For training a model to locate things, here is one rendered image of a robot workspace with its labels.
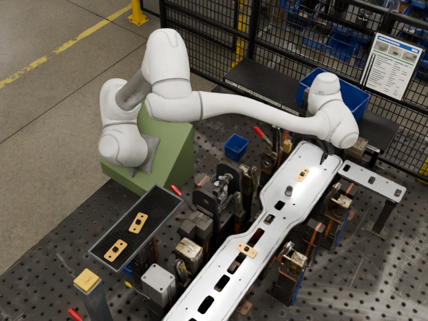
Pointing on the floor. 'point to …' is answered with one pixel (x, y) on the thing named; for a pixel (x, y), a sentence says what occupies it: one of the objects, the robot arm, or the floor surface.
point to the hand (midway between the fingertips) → (307, 153)
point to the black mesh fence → (304, 53)
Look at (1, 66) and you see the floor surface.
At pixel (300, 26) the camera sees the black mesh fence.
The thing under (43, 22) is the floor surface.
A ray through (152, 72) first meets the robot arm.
